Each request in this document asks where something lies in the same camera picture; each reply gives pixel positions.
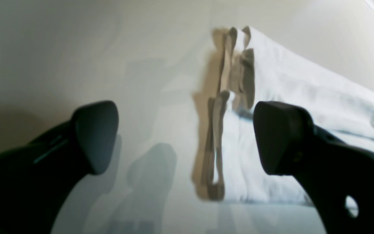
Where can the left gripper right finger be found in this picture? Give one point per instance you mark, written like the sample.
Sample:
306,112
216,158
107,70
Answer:
338,178

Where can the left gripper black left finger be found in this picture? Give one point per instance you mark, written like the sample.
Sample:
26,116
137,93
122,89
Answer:
36,179

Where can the white T-shirt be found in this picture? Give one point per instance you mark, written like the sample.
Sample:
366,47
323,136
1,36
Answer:
255,68

